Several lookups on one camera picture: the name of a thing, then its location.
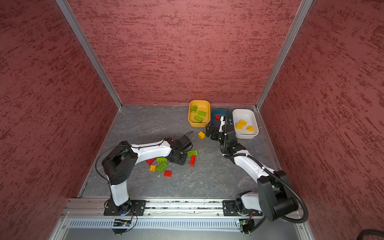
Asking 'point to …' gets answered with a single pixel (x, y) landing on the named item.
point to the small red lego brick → (217, 118)
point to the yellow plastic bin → (203, 105)
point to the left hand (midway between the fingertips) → (179, 163)
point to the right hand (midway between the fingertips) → (210, 130)
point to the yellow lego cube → (201, 135)
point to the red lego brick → (168, 173)
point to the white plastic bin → (248, 115)
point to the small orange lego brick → (152, 168)
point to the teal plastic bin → (228, 117)
